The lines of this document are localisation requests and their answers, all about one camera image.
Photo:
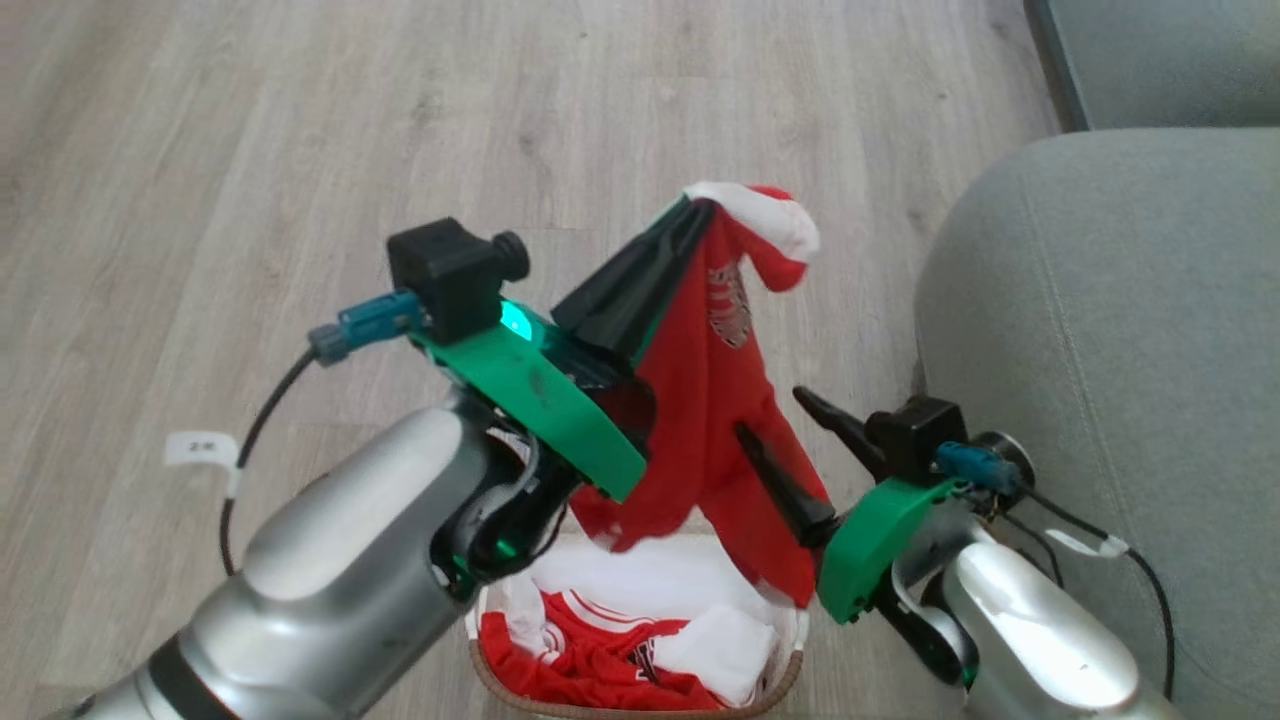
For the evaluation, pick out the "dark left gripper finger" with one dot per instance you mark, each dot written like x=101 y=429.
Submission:
x=625 y=270
x=655 y=295

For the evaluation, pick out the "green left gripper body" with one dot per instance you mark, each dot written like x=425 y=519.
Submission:
x=530 y=395

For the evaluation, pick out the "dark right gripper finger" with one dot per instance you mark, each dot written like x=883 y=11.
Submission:
x=790 y=490
x=850 y=432

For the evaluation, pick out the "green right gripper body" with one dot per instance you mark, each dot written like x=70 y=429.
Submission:
x=870 y=545

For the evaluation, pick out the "plain red printed garment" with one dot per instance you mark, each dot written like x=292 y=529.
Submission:
x=705 y=400

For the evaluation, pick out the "white garment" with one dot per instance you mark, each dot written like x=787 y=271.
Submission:
x=720 y=650

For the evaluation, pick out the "red jersey with striped trim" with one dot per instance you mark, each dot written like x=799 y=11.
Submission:
x=590 y=665

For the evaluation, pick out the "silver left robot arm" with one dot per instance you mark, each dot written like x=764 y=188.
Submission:
x=330 y=560

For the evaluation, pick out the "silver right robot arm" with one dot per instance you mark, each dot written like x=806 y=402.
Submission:
x=1040 y=640

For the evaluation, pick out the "cream basket with brown rim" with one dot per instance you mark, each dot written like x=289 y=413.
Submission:
x=487 y=668

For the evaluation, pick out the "grey sofa seat section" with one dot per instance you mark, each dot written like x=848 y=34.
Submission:
x=1170 y=60

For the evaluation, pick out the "grey fabric sofa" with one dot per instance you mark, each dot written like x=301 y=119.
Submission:
x=1110 y=330

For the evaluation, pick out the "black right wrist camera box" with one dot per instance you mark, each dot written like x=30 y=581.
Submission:
x=915 y=435

